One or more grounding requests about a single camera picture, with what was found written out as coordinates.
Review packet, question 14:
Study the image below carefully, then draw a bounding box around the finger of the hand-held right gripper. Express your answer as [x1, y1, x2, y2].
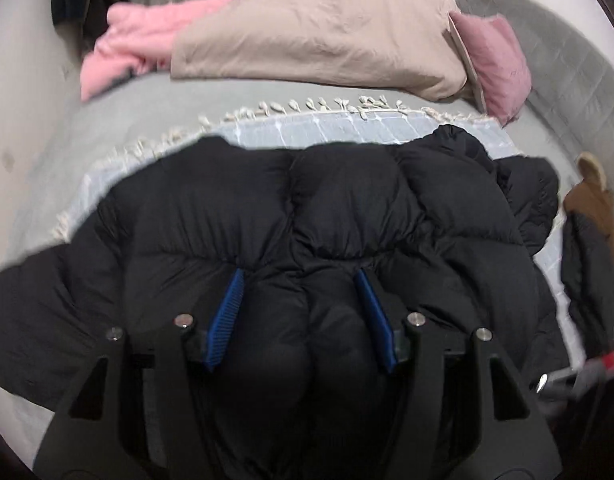
[532, 360, 605, 403]

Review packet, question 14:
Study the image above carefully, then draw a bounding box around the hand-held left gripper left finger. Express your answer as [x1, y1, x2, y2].
[34, 267, 248, 472]

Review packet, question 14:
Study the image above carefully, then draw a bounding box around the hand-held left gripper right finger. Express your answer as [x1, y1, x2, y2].
[353, 267, 563, 472]

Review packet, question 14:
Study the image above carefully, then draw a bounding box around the black puffer jacket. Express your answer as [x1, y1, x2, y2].
[0, 125, 560, 480]

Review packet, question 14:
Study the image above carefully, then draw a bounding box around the thin black quilted jacket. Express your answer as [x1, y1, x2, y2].
[561, 212, 614, 358]

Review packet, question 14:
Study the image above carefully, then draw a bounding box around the brown jacket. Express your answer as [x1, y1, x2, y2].
[562, 152, 614, 261]

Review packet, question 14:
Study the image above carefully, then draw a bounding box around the light grey fringed throw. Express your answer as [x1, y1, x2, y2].
[52, 94, 588, 361]

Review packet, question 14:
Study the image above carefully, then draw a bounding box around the pink velvet pillow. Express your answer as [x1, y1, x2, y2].
[447, 10, 533, 127]

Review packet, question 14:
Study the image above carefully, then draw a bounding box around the beige duvet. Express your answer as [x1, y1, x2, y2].
[169, 0, 475, 103]

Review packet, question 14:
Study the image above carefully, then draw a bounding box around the pink fleece blanket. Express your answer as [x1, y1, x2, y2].
[80, 0, 235, 102]

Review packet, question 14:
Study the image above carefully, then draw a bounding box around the grey quilted headboard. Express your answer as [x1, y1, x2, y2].
[454, 0, 614, 181]

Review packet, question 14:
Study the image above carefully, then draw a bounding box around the olive hanging garment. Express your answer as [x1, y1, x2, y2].
[87, 0, 128, 53]

